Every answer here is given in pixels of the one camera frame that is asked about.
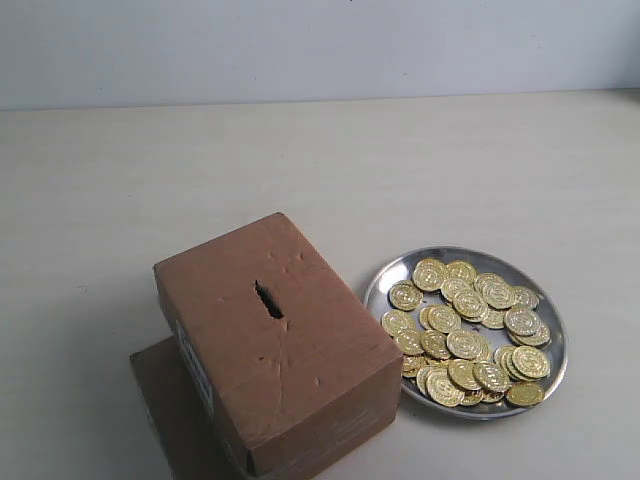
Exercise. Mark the brown cardboard box with slot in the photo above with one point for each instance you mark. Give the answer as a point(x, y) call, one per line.
point(274, 369)

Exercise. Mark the gold coin centre plate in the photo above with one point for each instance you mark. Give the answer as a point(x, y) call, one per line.
point(468, 345)

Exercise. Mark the round silver metal plate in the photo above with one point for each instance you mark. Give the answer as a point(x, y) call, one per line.
point(375, 299)

